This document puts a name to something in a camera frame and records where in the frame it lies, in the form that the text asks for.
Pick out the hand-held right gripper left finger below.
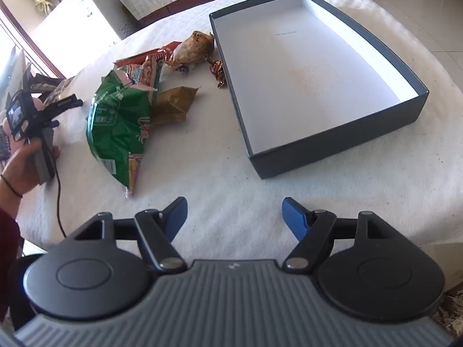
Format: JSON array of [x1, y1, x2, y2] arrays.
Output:
[[66, 197, 189, 273]]

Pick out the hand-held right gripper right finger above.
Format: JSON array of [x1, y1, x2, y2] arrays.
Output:
[[282, 197, 398, 273]]

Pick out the silver snack packet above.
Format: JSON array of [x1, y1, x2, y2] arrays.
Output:
[[31, 77, 75, 104]]

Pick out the green shrimp snack bag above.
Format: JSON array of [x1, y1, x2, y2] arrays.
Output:
[[86, 63, 167, 199]]

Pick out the red snack packet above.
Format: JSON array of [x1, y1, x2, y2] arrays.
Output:
[[115, 41, 179, 80]]

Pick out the brown snack packet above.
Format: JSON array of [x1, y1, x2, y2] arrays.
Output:
[[151, 86, 202, 125]]

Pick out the beige bun packet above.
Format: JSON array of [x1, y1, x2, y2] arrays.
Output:
[[169, 31, 216, 70]]

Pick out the brown foil candy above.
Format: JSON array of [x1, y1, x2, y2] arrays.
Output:
[[210, 59, 229, 89]]

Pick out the dark grey cardboard box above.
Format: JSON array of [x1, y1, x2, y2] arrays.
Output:
[[209, 0, 431, 180]]

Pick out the person's left forearm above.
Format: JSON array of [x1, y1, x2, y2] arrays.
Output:
[[0, 175, 23, 319]]

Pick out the person's left hand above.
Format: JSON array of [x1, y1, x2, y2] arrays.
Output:
[[0, 117, 60, 198]]

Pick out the white chest freezer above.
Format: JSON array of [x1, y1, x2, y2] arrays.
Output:
[[31, 0, 124, 42]]

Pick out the dark wooden tv cabinet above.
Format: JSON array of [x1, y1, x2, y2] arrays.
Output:
[[141, 0, 326, 27]]

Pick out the brown wooden window frame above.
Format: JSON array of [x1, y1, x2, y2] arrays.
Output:
[[0, 0, 67, 80]]

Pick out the black hair tie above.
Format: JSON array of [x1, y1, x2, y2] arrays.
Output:
[[0, 174, 23, 199]]

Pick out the black cable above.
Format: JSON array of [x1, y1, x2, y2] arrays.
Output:
[[54, 173, 68, 240]]

